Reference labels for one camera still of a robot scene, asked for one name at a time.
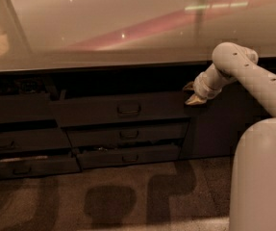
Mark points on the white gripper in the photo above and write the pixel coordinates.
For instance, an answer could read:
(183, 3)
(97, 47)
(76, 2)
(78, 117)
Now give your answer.
(202, 86)

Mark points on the dark cabinet door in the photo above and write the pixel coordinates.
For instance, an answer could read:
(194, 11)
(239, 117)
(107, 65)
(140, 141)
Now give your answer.
(247, 96)

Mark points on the dark drawer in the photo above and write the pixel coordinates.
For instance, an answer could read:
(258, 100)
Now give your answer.
(25, 107)
(120, 135)
(109, 109)
(129, 156)
(33, 140)
(38, 167)

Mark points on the items in left drawer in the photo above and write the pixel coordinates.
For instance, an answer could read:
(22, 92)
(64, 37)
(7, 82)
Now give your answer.
(21, 86)

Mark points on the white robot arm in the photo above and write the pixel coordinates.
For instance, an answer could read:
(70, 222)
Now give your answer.
(253, 184)

